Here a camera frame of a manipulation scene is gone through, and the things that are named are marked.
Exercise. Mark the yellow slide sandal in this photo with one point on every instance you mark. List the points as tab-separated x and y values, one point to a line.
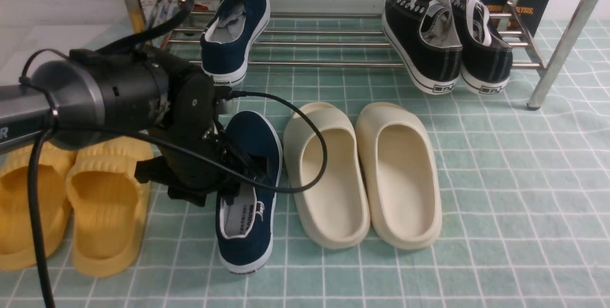
16	244
110	206

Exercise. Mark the right cream slide sandal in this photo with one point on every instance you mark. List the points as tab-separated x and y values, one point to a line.
400	172

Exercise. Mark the left cream slide sandal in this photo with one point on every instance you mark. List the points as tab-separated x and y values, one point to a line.
334	213

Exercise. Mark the left yellow slide sandal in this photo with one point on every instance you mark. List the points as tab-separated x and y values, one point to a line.
16	244

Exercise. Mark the right yellow slide sandal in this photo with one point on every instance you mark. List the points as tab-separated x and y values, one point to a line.
110	206

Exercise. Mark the right black canvas sneaker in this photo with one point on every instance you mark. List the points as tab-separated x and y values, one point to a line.
486	58

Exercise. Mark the navy slip-on shoe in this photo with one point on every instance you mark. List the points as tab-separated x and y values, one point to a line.
227	39
244	214

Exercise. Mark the metal shoe rack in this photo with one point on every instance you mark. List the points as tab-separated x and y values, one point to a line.
509	24

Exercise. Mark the cream slide sandal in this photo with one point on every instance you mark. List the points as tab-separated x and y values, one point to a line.
400	172
334	213

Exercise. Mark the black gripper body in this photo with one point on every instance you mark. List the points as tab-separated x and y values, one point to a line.
192	124

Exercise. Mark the black canvas sneaker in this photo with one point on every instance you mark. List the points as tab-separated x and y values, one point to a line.
486	58
424	34

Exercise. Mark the green checkered floor cloth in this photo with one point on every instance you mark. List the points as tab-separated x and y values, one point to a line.
525	196

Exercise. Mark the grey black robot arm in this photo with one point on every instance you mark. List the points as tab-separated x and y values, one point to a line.
88	97

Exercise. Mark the left black canvas sneaker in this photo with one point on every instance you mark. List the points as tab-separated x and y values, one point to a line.
424	34

